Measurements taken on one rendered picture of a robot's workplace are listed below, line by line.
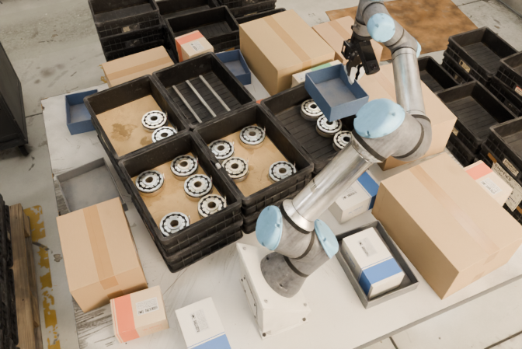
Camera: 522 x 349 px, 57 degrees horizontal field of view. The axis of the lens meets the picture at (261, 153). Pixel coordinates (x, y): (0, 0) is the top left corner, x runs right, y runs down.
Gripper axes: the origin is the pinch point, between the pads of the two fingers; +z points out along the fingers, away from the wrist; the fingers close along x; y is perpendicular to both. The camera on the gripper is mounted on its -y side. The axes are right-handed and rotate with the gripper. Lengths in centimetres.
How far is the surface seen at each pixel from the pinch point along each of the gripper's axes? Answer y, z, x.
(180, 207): -9, 34, 68
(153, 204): -4, 35, 77
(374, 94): 11.9, 20.3, -20.8
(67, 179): 30, 49, 106
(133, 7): 184, 67, 51
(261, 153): 4.1, 31.4, 32.1
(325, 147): -1.9, 29.6, 7.3
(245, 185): -8, 32, 43
